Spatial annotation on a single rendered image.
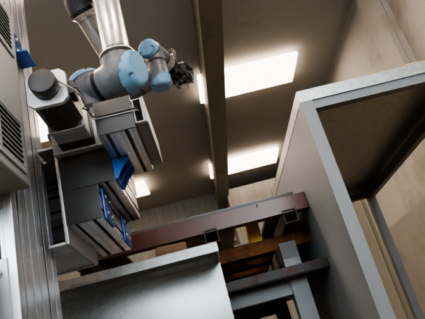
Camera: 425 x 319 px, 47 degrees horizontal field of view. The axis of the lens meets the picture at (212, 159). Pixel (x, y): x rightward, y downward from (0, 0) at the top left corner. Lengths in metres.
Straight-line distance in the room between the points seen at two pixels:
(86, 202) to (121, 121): 0.23
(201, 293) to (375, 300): 0.57
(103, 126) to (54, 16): 3.56
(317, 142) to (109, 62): 0.67
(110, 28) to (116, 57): 0.12
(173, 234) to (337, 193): 0.61
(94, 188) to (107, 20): 0.60
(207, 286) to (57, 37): 3.61
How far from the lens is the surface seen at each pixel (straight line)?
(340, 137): 2.06
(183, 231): 1.75
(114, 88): 1.51
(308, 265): 1.73
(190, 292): 1.66
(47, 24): 4.75
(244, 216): 1.76
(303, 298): 1.77
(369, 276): 1.42
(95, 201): 1.24
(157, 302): 1.67
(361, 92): 1.63
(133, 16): 4.79
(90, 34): 1.83
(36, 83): 1.08
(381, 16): 4.77
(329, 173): 1.48
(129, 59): 1.49
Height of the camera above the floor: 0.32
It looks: 23 degrees up
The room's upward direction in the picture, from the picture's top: 15 degrees counter-clockwise
